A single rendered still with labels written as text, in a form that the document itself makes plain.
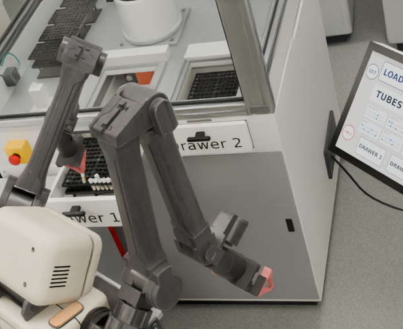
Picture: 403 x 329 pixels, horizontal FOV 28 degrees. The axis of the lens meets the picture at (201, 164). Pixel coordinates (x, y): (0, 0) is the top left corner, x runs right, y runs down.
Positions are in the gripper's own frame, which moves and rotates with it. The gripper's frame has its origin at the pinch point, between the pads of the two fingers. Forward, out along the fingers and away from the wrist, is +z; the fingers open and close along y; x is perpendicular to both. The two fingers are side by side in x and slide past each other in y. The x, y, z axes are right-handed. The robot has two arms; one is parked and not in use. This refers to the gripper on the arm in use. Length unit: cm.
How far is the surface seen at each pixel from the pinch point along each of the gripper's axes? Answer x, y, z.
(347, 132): -80, 3, -7
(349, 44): -51, 176, 124
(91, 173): 0.1, 2.8, 5.8
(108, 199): -11.4, -11.1, 0.3
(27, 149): 28.8, 17.2, 9.3
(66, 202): 2.1, -11.4, 0.8
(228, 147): -39.2, 17.3, 13.8
